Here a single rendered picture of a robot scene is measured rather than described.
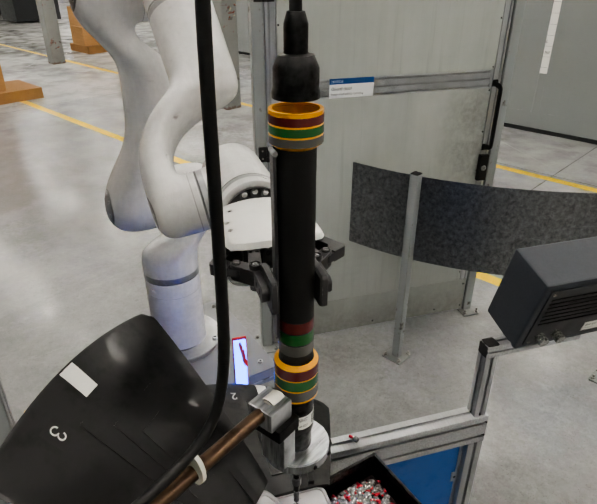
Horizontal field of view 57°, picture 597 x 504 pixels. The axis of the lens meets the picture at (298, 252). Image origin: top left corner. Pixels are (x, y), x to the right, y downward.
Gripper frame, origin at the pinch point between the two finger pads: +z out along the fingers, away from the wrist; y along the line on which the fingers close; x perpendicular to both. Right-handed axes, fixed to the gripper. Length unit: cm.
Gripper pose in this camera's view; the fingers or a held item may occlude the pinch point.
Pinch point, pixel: (293, 285)
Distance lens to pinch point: 49.1
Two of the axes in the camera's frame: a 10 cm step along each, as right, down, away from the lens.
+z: 2.9, 4.5, -8.5
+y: -9.6, 1.4, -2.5
